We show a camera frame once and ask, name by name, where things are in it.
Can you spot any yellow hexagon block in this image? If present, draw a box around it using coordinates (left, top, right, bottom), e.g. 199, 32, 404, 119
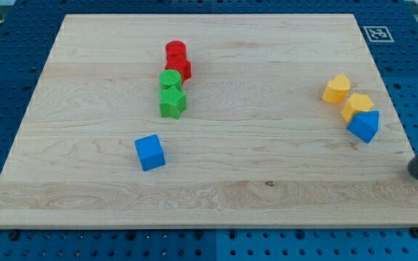
341, 94, 374, 123

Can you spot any wooden board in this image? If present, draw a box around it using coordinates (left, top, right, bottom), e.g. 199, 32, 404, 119
0, 14, 418, 230

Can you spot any green star block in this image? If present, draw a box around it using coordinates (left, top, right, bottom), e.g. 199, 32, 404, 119
159, 86, 187, 119

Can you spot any blue cube block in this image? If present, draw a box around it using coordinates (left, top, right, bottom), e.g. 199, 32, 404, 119
134, 134, 165, 171

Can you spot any green cylinder block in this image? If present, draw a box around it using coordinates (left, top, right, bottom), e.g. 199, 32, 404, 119
158, 69, 182, 90

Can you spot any red star block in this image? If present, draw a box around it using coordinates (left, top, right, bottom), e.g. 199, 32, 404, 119
165, 54, 192, 83

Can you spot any red cylinder block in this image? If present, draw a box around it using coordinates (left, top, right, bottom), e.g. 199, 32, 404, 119
165, 40, 187, 59

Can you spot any yellow heart block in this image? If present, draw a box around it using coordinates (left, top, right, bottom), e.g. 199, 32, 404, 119
321, 74, 351, 104

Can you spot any blue pentagon block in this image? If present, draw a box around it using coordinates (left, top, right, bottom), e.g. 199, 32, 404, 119
347, 111, 380, 144

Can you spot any white fiducial marker tag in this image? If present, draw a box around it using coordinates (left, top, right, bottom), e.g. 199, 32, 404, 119
363, 25, 394, 43

